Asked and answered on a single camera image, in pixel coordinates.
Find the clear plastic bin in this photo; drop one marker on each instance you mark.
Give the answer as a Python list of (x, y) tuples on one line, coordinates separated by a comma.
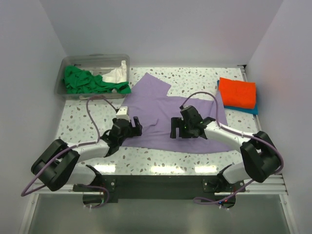
[(97, 65)]

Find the white t shirt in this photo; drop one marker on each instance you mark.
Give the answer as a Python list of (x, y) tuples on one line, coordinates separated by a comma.
[(117, 75)]

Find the green t shirt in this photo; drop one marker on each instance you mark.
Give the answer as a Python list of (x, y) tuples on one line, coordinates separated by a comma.
[(79, 81)]

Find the teal folded t shirt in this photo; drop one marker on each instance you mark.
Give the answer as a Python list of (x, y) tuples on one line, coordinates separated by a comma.
[(248, 110)]

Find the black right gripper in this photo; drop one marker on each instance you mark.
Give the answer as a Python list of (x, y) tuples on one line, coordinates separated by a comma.
[(177, 122)]

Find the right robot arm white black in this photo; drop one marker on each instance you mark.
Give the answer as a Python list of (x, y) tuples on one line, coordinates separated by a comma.
[(260, 157)]

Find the orange folded t shirt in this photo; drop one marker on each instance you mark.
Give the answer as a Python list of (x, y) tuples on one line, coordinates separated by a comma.
[(237, 92)]

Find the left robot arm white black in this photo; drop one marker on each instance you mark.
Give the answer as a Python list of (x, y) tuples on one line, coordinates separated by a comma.
[(56, 164)]

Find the purple t shirt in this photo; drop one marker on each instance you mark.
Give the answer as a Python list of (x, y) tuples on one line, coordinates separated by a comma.
[(154, 108)]

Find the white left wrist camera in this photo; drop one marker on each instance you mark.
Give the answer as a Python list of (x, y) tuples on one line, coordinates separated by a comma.
[(122, 113)]

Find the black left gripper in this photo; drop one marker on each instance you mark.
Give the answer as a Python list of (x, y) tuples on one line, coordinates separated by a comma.
[(135, 131)]

